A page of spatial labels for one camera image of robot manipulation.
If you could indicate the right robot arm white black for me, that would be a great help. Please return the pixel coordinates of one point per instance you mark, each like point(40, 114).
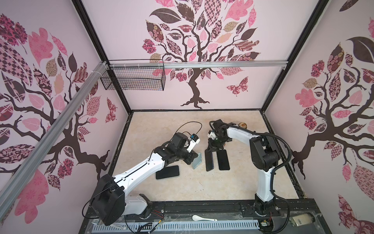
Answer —
point(265, 155)

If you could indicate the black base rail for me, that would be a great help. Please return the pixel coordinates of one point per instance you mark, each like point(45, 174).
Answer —
point(275, 222)

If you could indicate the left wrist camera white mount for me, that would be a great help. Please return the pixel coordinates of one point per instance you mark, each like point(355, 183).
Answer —
point(194, 140)

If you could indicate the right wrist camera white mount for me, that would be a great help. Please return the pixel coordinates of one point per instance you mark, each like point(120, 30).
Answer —
point(212, 135)

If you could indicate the black wire basket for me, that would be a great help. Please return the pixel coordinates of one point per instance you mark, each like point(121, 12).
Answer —
point(135, 74)

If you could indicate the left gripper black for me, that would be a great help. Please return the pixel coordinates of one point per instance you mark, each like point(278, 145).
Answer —
point(192, 155)

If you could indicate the white slotted cable duct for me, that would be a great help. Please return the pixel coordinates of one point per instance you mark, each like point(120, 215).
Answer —
point(173, 227)

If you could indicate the black phone white case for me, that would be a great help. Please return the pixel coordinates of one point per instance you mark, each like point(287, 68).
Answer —
point(168, 172)

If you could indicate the white plastic spoon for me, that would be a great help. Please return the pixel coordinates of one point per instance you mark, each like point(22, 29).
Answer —
point(199, 218)

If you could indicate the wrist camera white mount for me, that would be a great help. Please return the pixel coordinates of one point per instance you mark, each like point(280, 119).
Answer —
point(194, 140)
point(212, 135)

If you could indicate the grey box on base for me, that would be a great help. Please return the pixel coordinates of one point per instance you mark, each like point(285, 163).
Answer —
point(302, 219)

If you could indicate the black phone clear case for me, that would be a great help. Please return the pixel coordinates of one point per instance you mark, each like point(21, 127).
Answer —
point(209, 160)

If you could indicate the aluminium bar left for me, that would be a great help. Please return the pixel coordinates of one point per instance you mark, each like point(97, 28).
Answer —
point(23, 175)

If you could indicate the aluminium bar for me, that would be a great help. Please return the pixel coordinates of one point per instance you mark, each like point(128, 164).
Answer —
point(215, 64)
point(23, 175)

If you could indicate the black smartphone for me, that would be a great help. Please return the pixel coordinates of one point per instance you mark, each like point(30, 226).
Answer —
point(223, 161)

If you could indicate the green beverage can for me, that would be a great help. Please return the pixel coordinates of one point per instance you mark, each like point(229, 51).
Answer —
point(242, 125)

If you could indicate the light blue phone case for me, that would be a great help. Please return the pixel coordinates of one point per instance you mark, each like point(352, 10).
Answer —
point(197, 161)

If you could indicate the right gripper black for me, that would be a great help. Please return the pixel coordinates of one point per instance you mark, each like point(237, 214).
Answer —
point(216, 146)

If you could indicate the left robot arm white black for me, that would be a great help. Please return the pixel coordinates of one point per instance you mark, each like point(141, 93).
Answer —
point(111, 200)

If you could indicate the aluminium bar back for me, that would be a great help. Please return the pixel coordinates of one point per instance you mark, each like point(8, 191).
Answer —
point(215, 64)

